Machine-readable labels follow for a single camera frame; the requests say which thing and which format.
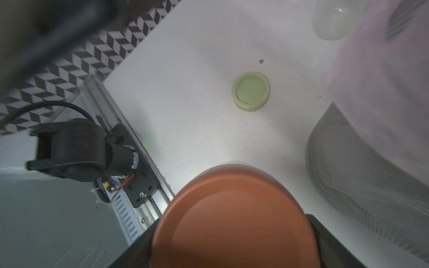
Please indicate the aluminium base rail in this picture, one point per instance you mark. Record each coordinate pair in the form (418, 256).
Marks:
(142, 194)

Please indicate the clear plastic bin liner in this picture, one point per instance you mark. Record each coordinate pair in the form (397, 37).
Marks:
(380, 82)

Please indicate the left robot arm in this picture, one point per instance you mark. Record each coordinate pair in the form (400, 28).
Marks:
(33, 33)

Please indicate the grey mesh waste bin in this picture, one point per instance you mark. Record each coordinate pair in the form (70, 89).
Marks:
(366, 187)

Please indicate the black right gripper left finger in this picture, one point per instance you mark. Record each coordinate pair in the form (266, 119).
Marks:
(138, 254)

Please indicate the light green jar lid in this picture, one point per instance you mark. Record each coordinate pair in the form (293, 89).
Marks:
(251, 91)

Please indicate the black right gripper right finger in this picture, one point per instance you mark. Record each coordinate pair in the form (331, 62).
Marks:
(331, 252)

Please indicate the glass jar with mung beans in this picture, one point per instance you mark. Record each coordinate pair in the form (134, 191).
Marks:
(335, 19)

